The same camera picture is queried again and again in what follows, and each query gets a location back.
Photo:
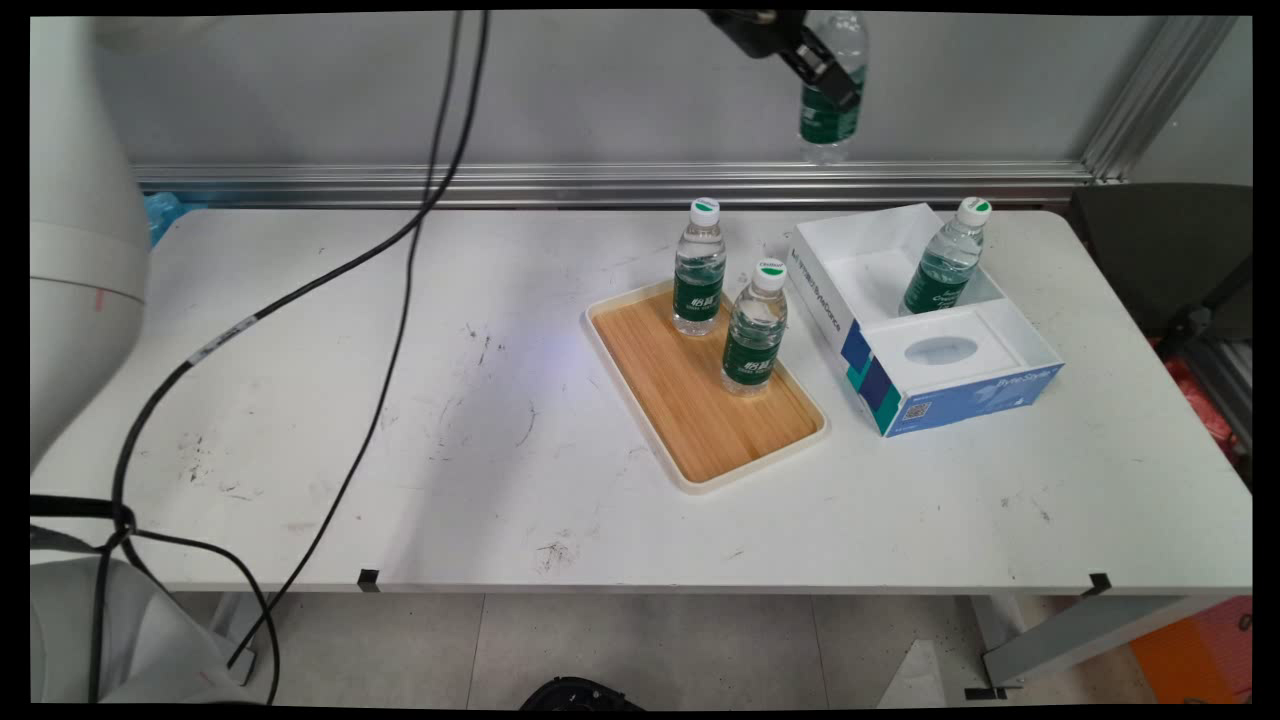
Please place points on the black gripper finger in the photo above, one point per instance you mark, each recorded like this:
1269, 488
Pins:
825, 70

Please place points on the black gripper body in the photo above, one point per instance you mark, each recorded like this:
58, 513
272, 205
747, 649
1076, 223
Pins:
755, 30

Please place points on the clear water bottle green label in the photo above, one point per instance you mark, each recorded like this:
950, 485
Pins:
700, 290
832, 130
940, 275
755, 345

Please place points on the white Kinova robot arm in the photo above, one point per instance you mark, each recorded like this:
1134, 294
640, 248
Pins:
80, 250

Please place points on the white and blue cardboard box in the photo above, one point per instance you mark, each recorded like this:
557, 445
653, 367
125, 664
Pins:
960, 390

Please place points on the bamboo tray cream rim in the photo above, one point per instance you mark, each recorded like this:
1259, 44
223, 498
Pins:
700, 420

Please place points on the red packaging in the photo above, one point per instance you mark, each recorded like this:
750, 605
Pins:
1205, 410

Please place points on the black tape marker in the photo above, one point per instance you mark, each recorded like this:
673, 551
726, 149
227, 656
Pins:
369, 579
1100, 584

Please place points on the blue shrink-wrapped water bottle pack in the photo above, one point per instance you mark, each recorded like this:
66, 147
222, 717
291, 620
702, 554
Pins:
165, 215

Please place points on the grey metal table leg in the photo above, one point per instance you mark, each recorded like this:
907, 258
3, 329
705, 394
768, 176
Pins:
1080, 635

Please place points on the black round object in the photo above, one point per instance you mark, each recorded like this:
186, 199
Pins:
580, 695

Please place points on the orange box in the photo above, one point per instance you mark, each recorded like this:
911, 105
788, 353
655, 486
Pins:
1195, 655

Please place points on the horizontal aluminium frame rail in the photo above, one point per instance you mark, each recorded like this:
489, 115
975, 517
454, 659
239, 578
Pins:
600, 185

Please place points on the slanted aluminium frame post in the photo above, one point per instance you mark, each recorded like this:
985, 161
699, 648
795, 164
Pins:
1160, 95

